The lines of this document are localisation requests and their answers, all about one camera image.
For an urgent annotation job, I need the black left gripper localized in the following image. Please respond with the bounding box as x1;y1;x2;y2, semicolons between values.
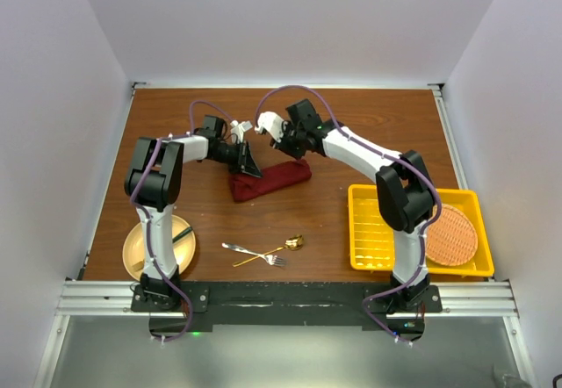
210;140;262;179

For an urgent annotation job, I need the dark red cloth napkin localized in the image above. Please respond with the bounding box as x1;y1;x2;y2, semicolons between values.
228;159;312;203

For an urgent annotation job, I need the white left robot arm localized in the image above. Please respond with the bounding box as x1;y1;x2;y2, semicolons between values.
124;115;262;311

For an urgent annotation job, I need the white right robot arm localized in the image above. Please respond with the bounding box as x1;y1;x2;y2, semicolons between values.
256;99;442;312

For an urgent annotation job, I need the gold spoon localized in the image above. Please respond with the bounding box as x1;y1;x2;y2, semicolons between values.
232;234;305;268

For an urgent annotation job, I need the silver fork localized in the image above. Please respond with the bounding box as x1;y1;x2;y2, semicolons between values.
221;243;287;267

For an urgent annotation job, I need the yellow plastic tray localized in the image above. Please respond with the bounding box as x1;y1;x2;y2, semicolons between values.
348;184;495;277

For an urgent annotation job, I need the cream round plate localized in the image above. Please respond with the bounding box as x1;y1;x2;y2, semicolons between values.
122;215;196;281

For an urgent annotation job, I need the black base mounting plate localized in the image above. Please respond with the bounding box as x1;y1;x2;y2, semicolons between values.
131;281;443;340

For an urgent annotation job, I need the orange woven round mat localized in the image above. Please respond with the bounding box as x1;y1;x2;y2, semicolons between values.
426;205;478;267

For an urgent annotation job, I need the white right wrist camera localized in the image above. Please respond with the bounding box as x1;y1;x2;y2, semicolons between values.
254;111;288;142

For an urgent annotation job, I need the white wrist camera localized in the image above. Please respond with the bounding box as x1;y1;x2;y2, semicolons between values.
230;120;253;143
254;111;288;142

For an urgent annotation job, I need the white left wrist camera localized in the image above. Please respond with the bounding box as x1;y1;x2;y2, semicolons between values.
230;120;253;143

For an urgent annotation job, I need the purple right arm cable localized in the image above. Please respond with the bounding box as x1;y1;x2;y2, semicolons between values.
254;84;443;346

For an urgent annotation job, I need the aluminium right side rail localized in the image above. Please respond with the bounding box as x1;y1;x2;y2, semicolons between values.
428;84;469;190

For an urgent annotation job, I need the aluminium rail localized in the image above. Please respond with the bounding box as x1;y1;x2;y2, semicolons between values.
55;281;519;318
428;84;469;190

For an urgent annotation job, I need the aluminium front rail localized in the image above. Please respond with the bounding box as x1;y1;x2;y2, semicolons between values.
55;281;519;318

